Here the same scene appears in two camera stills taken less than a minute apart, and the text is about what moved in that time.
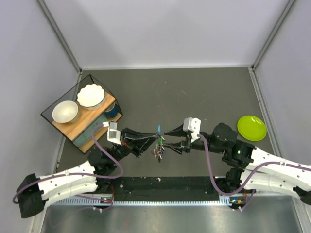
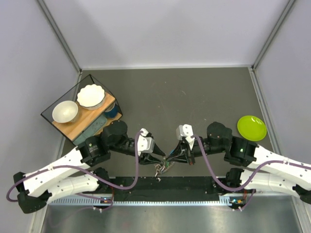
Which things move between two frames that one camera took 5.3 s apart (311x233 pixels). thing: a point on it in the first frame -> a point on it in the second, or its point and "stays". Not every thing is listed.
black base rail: (165, 186) stays
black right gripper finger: (179, 146) -> (182, 158)
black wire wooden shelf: (83, 114) stays
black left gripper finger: (128, 133) -> (157, 150)
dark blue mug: (112, 111) stays
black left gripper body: (119, 152) -> (130, 141)
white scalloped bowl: (91, 97) stays
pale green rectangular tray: (86, 137) stays
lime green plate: (251, 128) stays
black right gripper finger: (178, 131) -> (176, 151)
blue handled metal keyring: (158, 151) -> (161, 168)
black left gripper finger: (143, 143) -> (151, 160)
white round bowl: (65, 112) stays
